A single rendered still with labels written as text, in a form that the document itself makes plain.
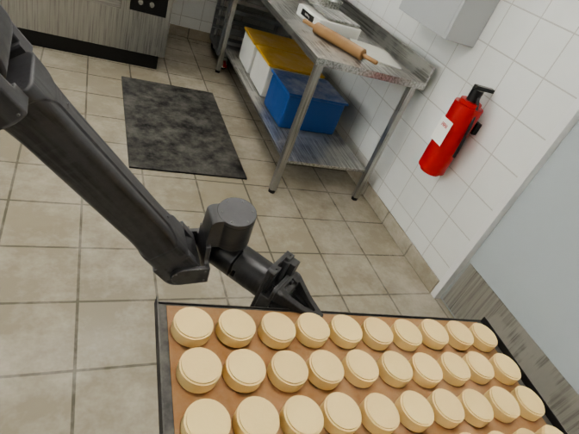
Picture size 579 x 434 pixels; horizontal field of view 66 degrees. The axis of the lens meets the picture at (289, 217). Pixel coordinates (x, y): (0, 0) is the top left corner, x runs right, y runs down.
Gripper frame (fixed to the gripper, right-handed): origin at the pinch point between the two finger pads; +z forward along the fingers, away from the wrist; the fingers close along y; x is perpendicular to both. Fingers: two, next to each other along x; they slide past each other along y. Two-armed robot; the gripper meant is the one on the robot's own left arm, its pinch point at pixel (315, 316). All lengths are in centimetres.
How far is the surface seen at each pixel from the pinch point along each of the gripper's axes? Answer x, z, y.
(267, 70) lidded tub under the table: -241, -133, 56
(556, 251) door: -150, 64, 28
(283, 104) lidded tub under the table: -212, -101, 61
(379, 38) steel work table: -260, -74, 5
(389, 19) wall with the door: -272, -77, -6
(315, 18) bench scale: -217, -104, 5
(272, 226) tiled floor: -145, -54, 99
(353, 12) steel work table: -290, -107, 3
